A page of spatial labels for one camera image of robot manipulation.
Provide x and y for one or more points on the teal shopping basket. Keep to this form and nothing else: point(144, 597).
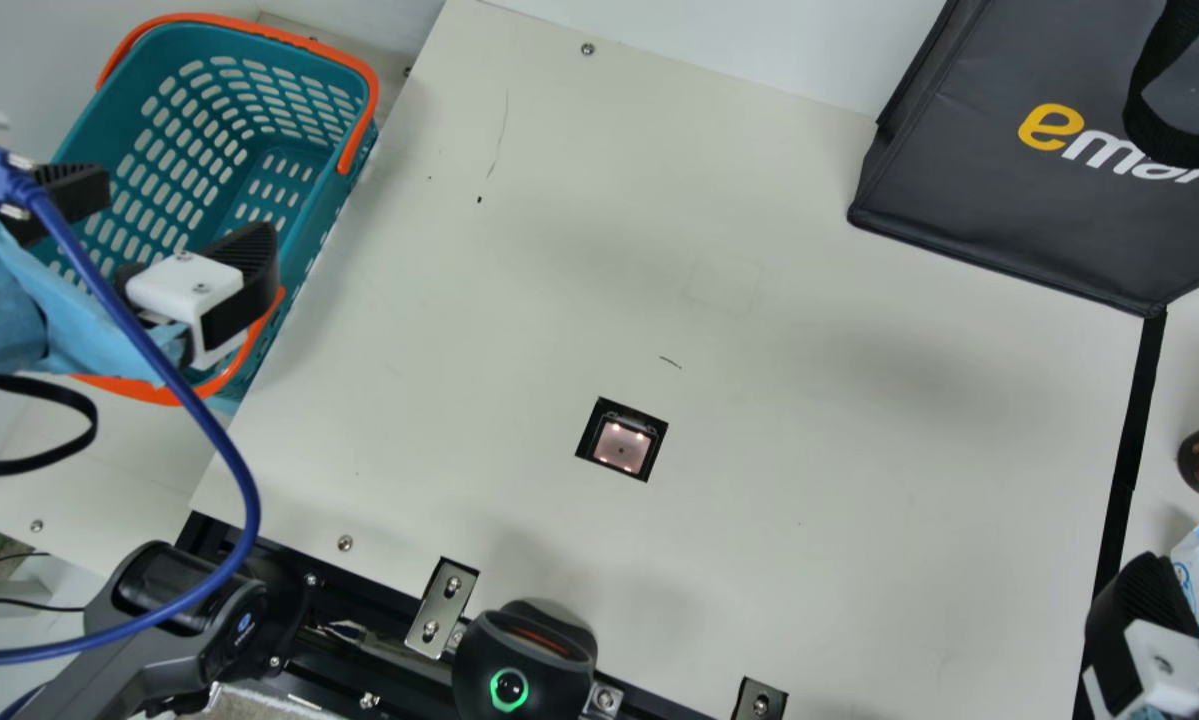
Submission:
point(209, 110)

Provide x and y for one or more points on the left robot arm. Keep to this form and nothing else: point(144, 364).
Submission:
point(169, 610)

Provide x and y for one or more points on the small square scanner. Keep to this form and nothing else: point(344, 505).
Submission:
point(621, 442)

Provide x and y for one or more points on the black device with green light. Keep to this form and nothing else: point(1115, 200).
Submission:
point(524, 650)

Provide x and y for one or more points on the black strip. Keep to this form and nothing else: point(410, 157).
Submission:
point(1129, 450)

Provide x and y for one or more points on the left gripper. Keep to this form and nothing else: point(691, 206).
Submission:
point(19, 320)

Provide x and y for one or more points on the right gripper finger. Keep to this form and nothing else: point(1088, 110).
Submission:
point(1129, 610)

